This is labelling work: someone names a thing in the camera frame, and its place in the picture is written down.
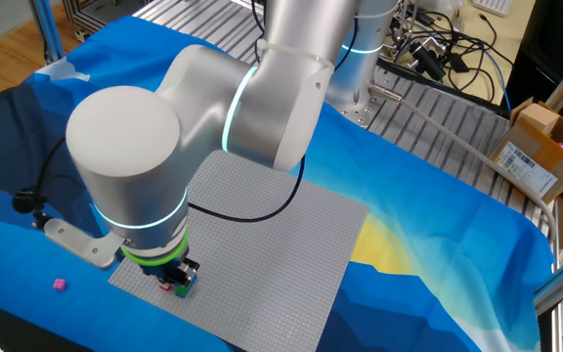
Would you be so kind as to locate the small magenta Lego brick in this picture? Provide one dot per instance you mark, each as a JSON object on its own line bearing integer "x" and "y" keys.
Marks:
{"x": 59, "y": 284}

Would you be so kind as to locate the grey Lego baseplate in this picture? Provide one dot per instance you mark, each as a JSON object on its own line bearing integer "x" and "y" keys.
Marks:
{"x": 272, "y": 274}

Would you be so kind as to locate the black striped frame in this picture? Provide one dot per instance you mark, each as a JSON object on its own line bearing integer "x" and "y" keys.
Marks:
{"x": 91, "y": 14}

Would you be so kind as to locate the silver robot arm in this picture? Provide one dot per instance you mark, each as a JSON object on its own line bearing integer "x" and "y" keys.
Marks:
{"x": 140, "y": 161}

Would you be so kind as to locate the blue Lego brick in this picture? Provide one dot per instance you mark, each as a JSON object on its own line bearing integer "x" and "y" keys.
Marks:
{"x": 191, "y": 287}

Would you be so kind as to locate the blue grey frame post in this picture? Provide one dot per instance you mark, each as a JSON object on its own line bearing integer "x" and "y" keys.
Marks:
{"x": 49, "y": 29}

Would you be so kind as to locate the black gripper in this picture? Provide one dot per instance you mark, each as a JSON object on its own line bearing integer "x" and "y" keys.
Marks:
{"x": 161, "y": 271}

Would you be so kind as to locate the white keyboard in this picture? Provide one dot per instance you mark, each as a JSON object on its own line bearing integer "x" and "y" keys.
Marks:
{"x": 494, "y": 6}

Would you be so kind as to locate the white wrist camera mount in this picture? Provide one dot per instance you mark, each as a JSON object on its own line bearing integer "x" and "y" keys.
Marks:
{"x": 81, "y": 242}

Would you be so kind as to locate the light pink Lego brick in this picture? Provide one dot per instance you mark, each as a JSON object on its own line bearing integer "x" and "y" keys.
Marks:
{"x": 165, "y": 287}

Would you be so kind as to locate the blue mountain print tablecloth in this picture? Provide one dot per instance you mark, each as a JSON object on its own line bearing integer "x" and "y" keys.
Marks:
{"x": 433, "y": 220}

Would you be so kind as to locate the small tan carton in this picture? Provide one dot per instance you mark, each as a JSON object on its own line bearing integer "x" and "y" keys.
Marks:
{"x": 538, "y": 117}

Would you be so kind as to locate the open cardboard box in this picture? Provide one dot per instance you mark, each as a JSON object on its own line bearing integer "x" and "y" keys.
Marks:
{"x": 531, "y": 151}

